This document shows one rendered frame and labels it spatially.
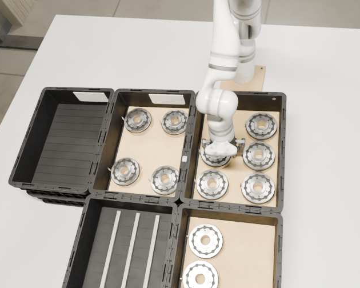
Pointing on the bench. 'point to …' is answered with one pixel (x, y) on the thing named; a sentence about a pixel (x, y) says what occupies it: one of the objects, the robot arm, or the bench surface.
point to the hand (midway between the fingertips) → (224, 153)
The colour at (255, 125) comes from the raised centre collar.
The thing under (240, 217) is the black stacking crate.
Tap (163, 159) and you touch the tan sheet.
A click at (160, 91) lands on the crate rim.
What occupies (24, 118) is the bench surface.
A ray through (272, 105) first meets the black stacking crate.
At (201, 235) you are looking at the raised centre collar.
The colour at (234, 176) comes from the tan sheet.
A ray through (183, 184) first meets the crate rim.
